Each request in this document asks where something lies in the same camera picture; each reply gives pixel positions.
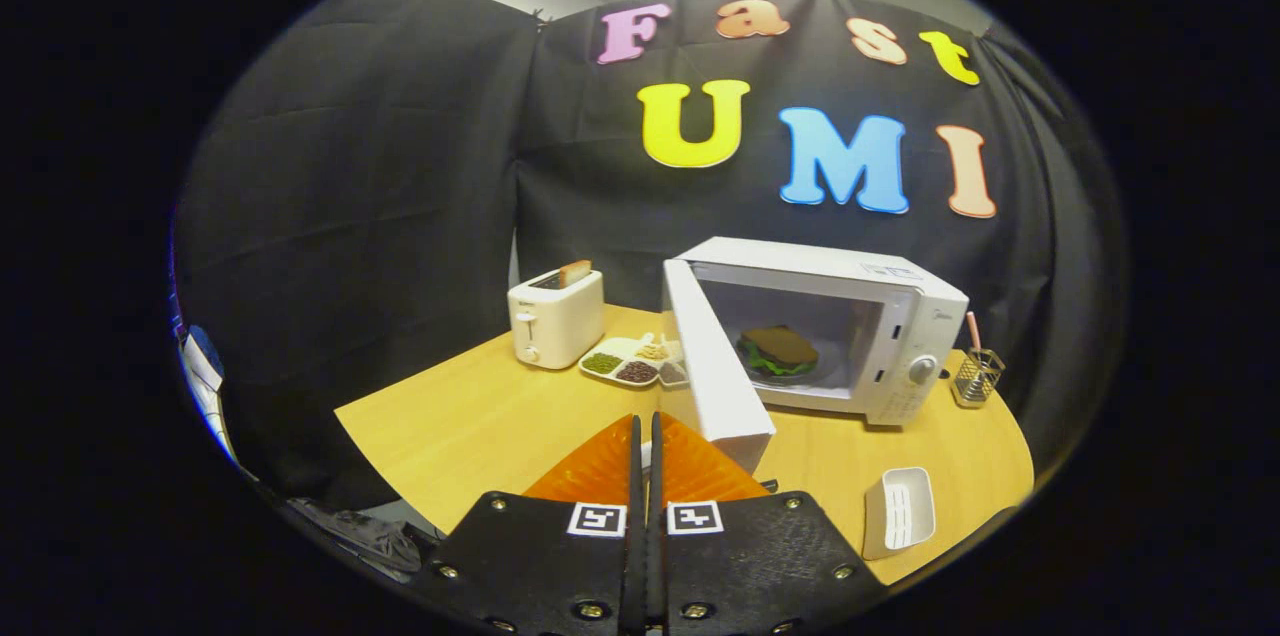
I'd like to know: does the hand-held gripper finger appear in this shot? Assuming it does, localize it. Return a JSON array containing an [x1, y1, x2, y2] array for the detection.
[[425, 413, 646, 636], [648, 411, 891, 636]]

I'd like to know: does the sandwich with lettuce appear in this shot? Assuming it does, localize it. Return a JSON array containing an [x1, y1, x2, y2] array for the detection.
[[737, 324, 821, 379]]

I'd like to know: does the small white rectangular tray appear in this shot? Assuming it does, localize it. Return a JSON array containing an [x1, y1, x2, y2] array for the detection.
[[862, 466, 937, 561]]

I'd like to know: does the white toaster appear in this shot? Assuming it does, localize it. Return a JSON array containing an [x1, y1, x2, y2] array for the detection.
[[507, 266, 606, 370]]

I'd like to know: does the white divided plate with beans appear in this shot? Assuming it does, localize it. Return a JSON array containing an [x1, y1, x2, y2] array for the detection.
[[579, 334, 691, 389]]

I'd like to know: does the white microwave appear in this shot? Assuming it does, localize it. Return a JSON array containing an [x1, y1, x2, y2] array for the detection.
[[660, 236, 971, 475]]

